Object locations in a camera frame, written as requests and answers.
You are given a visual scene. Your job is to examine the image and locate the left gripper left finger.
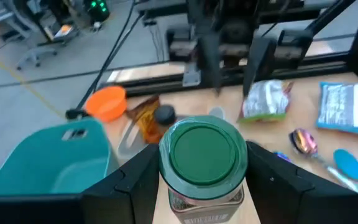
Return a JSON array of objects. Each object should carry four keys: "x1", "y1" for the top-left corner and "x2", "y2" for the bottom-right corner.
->
[{"x1": 81, "y1": 143, "x2": 162, "y2": 224}]

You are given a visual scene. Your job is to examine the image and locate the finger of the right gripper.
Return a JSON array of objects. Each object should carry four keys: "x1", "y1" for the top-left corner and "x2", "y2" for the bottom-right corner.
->
[
  {"x1": 196, "y1": 32, "x2": 223, "y2": 96},
  {"x1": 242, "y1": 36, "x2": 279, "y2": 98}
]

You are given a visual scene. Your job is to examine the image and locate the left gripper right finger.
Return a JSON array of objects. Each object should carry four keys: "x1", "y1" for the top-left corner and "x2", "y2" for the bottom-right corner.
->
[{"x1": 245, "y1": 141, "x2": 323, "y2": 224}]

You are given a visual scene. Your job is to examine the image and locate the green-edged silver snack packet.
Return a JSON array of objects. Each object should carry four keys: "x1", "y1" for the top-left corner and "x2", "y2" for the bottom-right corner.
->
[{"x1": 237, "y1": 79, "x2": 294, "y2": 123}]

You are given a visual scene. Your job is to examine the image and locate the small black-lid spice jar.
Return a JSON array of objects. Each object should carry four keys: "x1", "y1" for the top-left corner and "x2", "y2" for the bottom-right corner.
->
[{"x1": 154, "y1": 105, "x2": 177, "y2": 127}]

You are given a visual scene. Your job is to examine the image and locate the orange-brown snack packet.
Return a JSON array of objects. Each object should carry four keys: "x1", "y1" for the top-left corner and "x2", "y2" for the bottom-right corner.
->
[{"x1": 126, "y1": 95, "x2": 167, "y2": 144}]

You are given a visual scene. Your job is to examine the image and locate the green-lid spice jar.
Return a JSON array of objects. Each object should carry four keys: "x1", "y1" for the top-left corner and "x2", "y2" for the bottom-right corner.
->
[{"x1": 158, "y1": 114, "x2": 249, "y2": 224}]

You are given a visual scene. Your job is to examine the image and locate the blue-edged silver snack packet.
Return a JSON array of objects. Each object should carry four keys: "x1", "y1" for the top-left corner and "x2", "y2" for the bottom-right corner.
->
[{"x1": 315, "y1": 81, "x2": 358, "y2": 138}]

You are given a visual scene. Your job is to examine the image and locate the teal plastic spoon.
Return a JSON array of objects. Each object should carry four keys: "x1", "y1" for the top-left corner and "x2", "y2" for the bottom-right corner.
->
[{"x1": 333, "y1": 148, "x2": 358, "y2": 192}]

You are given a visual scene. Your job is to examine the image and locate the teal plastic bin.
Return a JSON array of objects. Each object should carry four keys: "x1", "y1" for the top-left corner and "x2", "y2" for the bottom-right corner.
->
[{"x1": 0, "y1": 118, "x2": 119, "y2": 197}]

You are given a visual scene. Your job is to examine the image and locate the orange plastic bowl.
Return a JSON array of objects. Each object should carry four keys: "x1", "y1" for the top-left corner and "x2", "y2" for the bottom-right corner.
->
[{"x1": 84, "y1": 86, "x2": 127, "y2": 123}]

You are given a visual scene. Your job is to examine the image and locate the black device green lights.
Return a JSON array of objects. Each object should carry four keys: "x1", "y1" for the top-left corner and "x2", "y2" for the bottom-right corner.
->
[{"x1": 84, "y1": 0, "x2": 111, "y2": 23}]

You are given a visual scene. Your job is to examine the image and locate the grey office chair base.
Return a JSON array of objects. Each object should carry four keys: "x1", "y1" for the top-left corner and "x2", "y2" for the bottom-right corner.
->
[{"x1": 16, "y1": 46, "x2": 58, "y2": 71}]

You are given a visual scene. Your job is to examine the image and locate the iridescent spoon teal-white handle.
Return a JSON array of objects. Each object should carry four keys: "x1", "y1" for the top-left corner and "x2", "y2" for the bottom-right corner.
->
[{"x1": 288, "y1": 128, "x2": 358, "y2": 194}]

